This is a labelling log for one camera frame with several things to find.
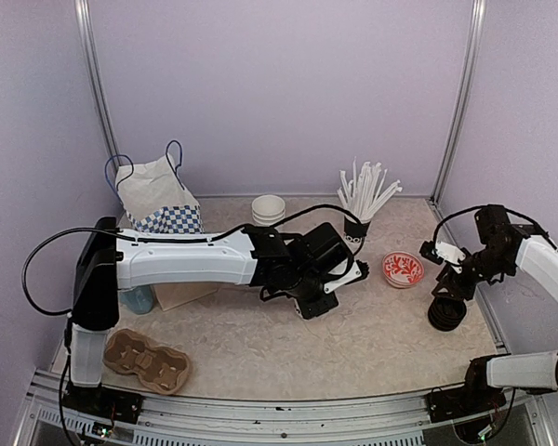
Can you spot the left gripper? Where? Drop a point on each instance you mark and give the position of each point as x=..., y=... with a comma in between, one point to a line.
x=312, y=309

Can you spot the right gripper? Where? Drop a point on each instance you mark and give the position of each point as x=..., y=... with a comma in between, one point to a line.
x=460, y=289

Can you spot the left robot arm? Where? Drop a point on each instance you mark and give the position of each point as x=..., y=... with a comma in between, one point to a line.
x=308, y=268

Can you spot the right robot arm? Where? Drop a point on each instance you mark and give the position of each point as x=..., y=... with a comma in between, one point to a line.
x=513, y=245

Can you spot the stack of black lids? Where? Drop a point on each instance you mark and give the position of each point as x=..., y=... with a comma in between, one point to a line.
x=446, y=314

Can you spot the black cup holding straws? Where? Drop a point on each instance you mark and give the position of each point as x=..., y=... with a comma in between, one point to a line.
x=355, y=232

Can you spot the red floral bowl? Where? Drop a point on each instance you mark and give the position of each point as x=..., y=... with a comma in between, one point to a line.
x=402, y=270

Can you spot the bundle of wrapped white straws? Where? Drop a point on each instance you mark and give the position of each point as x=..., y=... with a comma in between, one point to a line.
x=365, y=190

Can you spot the stack of white paper cups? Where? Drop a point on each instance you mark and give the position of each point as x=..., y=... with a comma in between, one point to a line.
x=268, y=209

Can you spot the blue checkered paper bag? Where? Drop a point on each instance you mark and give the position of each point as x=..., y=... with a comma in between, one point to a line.
x=156, y=201

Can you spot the blue ceramic mug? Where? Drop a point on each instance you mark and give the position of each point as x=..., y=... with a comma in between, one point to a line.
x=139, y=300

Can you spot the brown cardboard cup carrier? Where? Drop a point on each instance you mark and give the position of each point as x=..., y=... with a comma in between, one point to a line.
x=161, y=369

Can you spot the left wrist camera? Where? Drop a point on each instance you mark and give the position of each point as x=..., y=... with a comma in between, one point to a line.
x=344, y=274

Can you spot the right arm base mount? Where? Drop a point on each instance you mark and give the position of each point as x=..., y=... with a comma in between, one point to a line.
x=449, y=404

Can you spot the aluminium front frame rail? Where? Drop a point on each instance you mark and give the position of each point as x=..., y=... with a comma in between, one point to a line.
x=397, y=419

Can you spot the right aluminium corner post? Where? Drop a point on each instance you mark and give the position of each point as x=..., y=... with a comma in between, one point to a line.
x=463, y=99

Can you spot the aluminium corner post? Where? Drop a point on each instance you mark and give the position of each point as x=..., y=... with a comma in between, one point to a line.
x=89, y=47
x=463, y=99

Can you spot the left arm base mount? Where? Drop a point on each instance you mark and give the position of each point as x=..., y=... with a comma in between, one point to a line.
x=104, y=402

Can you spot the left aluminium corner post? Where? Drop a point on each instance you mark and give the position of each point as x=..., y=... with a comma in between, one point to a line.
x=89, y=47

